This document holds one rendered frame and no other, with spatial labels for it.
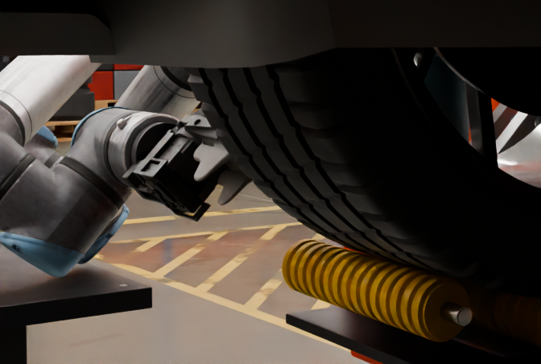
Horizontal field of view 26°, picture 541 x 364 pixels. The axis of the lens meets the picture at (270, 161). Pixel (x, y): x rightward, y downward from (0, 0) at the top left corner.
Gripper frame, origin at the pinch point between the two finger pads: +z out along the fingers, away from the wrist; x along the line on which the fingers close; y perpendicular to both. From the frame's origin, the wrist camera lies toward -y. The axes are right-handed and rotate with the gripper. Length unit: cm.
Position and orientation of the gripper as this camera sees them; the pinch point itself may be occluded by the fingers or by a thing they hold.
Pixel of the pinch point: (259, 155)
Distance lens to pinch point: 114.2
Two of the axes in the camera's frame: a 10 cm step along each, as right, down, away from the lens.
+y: -6.1, 7.4, -2.8
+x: -6.1, -6.7, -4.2
